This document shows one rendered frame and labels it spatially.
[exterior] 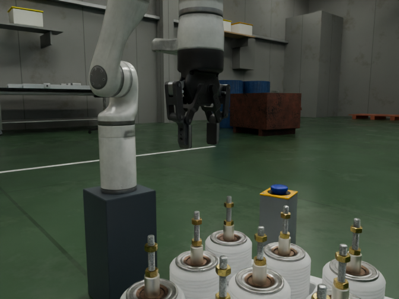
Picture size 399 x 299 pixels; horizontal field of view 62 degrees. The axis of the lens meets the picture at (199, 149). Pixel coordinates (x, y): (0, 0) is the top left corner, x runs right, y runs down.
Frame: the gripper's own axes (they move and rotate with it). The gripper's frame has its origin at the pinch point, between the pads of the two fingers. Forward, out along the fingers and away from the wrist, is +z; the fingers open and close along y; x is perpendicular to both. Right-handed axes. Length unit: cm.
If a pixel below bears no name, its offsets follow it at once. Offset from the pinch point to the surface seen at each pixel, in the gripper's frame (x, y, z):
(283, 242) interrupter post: -10.3, 11.8, 19.2
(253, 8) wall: 525, 842, -271
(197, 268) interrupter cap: -2.1, -2.6, 21.5
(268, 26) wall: 514, 913, -229
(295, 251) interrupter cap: -11.6, 14.2, 21.4
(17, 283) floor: 63, -8, 48
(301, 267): -14.4, 11.0, 22.4
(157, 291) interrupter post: -2.8, -12.2, 21.0
